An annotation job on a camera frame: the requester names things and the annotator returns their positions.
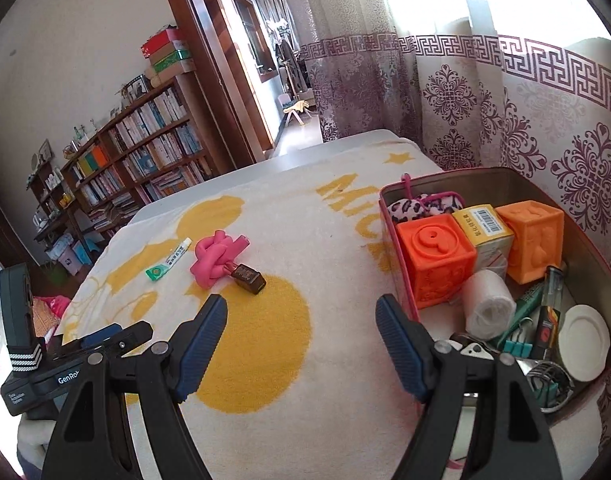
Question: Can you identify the red box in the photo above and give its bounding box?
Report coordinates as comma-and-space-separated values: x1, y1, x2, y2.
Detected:
140, 29, 184, 58

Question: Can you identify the pink foam knot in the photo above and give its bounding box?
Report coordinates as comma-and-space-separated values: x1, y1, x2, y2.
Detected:
190, 230, 250, 291

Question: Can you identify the orange rubber block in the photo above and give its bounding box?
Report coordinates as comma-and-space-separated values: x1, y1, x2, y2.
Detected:
395, 220, 477, 310
496, 200, 566, 286

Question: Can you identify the pale green medicine box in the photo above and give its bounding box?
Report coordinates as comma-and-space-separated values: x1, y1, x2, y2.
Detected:
451, 203, 515, 276

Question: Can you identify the teal binder clip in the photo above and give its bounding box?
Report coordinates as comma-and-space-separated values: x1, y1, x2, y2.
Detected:
500, 317, 536, 361

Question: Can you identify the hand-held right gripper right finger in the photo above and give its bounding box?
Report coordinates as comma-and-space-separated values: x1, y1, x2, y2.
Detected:
375, 294, 556, 480

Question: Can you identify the small black white toy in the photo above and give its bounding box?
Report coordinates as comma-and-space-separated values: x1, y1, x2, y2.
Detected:
450, 332, 496, 361

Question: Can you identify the small green white tube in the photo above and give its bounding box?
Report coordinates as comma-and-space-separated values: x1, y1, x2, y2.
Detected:
146, 237, 192, 283

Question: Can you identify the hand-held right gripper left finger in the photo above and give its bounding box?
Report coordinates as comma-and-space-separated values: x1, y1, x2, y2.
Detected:
42, 294, 229, 480

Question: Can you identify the wooden bookshelf with books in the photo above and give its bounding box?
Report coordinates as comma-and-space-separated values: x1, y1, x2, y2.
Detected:
60, 77, 221, 236

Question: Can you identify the pink cloth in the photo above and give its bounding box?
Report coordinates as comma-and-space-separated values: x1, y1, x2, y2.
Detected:
33, 294, 72, 322

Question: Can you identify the white yellow printed blanket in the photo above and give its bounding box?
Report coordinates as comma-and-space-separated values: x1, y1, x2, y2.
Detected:
50, 145, 466, 480

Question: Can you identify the small brown bottle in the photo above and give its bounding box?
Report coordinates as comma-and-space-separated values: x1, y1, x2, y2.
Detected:
230, 261, 267, 296

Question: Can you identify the pink leopard plush toy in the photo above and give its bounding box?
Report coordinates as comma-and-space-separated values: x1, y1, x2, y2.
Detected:
389, 174, 469, 226

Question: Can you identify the dark green tube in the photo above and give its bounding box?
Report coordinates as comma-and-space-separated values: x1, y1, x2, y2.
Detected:
495, 280, 546, 351

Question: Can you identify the brown cardboard box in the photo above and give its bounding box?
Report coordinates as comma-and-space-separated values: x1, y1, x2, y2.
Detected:
146, 60, 196, 86

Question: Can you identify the dark green binder clip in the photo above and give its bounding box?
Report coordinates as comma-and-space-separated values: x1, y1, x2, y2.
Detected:
530, 375, 561, 406

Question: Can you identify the patterned purple white curtain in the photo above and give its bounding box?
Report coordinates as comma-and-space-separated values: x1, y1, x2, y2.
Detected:
276, 0, 611, 411

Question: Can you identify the pastel storage bin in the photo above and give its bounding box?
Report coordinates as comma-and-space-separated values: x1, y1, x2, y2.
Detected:
60, 247, 94, 276

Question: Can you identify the coat rack with clothes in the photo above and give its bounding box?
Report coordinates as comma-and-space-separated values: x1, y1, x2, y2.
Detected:
273, 20, 306, 101

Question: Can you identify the red biscuit tin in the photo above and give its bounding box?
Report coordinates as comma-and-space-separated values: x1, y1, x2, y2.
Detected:
379, 167, 611, 468

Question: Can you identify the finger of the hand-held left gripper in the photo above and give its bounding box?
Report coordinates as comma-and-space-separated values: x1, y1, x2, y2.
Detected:
106, 322, 154, 358
80, 323, 124, 353

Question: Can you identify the white gauze roll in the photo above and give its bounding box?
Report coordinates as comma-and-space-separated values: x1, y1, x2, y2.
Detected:
460, 269, 517, 341

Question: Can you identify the silver metal tool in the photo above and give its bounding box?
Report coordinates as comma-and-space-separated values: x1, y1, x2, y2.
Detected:
513, 357, 576, 413

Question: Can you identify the small open wooden shelf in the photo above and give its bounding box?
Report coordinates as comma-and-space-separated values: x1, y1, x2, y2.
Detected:
26, 160, 96, 276

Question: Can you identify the white round plastic lid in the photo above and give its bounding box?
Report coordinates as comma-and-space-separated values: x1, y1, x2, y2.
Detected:
555, 304, 611, 383

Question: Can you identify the wooden door frame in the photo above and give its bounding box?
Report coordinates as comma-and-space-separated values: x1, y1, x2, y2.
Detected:
156, 0, 286, 171

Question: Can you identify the small wooden stool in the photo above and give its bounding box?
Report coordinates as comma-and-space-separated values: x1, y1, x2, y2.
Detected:
280, 100, 311, 126

